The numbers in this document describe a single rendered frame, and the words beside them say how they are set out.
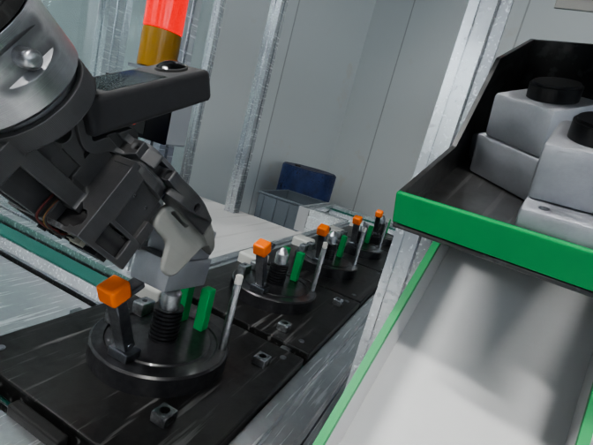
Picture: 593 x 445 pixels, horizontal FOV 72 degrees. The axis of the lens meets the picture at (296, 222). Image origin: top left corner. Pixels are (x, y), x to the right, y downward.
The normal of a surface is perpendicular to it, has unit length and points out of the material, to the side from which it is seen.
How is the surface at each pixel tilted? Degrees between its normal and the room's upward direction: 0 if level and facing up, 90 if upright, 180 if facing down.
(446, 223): 115
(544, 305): 45
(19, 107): 111
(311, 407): 0
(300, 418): 0
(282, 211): 90
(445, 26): 90
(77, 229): 53
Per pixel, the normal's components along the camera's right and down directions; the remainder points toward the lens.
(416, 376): -0.22, -0.65
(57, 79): 0.94, 0.18
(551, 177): -0.61, 0.43
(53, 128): 0.64, 0.60
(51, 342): 0.25, -0.94
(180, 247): 0.84, 0.23
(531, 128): -0.92, 0.21
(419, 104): -0.69, -0.03
